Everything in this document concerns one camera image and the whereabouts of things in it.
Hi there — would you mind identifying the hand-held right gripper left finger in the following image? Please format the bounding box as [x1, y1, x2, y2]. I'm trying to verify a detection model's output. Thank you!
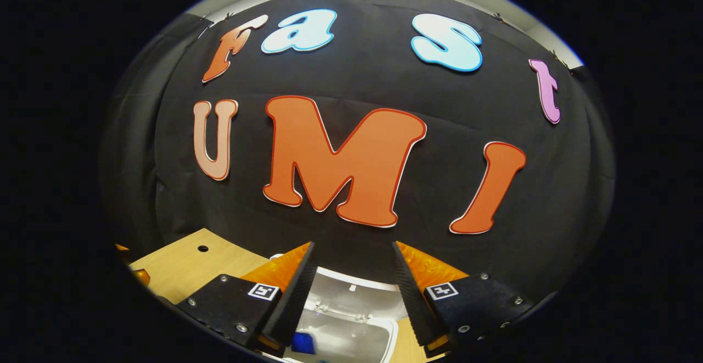
[176, 241, 317, 353]

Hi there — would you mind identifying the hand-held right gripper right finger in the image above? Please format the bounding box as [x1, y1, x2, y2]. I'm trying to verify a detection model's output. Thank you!
[391, 241, 536, 355]

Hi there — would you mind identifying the blue pop can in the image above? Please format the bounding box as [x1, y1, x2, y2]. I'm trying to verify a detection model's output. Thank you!
[291, 330, 317, 356]

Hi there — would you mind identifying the white desktop garbage bin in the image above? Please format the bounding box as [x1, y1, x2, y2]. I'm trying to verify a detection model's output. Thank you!
[270, 253, 410, 363]

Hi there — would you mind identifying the wooden desktop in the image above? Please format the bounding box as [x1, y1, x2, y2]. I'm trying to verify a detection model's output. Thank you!
[129, 228, 448, 363]

